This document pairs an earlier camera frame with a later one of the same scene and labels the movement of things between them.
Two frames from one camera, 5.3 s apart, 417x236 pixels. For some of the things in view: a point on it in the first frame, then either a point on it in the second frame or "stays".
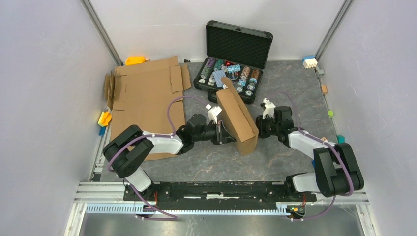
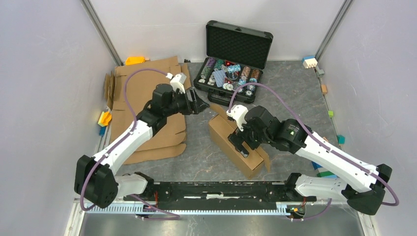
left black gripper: [222, 136] to [193, 107]
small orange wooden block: [324, 89] stays
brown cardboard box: [238, 116] to [221, 127]
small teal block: [341, 139] stays
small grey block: [319, 73] stays
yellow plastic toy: [132, 60] stays
